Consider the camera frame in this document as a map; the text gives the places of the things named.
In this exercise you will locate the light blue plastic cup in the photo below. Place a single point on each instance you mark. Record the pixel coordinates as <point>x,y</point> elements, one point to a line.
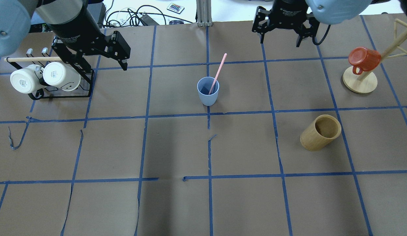
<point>207,93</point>

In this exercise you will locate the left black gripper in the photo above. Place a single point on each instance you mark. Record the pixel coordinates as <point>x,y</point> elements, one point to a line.
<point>79,30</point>

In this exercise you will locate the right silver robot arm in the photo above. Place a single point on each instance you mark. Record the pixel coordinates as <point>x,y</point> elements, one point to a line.
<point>331,12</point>

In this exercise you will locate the small remote control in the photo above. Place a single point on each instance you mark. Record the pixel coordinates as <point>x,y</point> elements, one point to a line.
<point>178,9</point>

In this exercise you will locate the white mug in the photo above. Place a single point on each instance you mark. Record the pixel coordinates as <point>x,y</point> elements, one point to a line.
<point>61,76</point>
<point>27,80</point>

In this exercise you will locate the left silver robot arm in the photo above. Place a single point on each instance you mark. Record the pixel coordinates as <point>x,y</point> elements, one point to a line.
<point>15,20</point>

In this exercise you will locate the black wire cup rack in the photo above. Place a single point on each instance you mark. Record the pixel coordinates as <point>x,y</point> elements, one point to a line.
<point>75,60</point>

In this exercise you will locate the white mug near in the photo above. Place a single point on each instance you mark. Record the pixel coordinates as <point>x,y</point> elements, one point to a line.
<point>27,80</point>

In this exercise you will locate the white mug far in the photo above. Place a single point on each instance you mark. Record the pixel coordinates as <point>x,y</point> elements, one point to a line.
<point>61,76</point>

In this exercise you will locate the bamboo cylinder holder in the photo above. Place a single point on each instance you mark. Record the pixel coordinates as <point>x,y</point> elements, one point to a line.
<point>322,131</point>

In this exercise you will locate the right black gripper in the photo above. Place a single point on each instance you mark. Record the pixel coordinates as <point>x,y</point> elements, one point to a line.
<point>290,13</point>

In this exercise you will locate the orange mug on stand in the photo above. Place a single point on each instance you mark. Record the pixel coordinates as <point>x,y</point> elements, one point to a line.
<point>363,59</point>

